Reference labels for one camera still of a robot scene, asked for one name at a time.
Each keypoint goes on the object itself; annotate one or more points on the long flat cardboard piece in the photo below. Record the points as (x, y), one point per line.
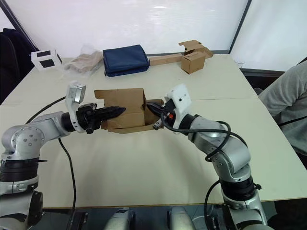
(165, 59)

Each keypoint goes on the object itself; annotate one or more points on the white box with black squares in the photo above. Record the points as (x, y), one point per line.
(46, 60)

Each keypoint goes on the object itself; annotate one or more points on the dark window frame post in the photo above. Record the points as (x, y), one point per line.
(239, 26)

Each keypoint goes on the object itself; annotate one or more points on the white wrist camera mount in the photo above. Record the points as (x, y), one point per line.
(181, 98)
(74, 94)

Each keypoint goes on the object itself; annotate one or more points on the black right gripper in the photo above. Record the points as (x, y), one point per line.
(168, 115)

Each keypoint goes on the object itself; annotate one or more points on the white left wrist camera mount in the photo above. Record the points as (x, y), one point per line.
(74, 94)

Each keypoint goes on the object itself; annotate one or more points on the person in grey sweater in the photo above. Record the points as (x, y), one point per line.
(287, 100)

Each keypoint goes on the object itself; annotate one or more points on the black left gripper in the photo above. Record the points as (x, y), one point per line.
(86, 116)

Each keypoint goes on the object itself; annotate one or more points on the cardboard box with raised flaps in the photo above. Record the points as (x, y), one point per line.
(192, 46)

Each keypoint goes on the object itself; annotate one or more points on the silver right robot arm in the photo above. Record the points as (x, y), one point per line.
(230, 153)

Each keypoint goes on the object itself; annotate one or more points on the black chair with dark jacket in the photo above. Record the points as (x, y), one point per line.
(12, 62)

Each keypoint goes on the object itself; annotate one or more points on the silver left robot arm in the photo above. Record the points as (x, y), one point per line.
(28, 139)

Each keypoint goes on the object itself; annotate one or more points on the navy blue fabric bag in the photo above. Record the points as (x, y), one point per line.
(124, 60)

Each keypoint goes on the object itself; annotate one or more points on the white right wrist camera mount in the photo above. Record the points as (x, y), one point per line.
(181, 98)

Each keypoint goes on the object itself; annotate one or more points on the clear plastic bag of cardboard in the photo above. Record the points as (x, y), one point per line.
(82, 62)

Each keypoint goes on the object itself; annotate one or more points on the brown cardboard box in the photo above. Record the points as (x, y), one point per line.
(129, 100)

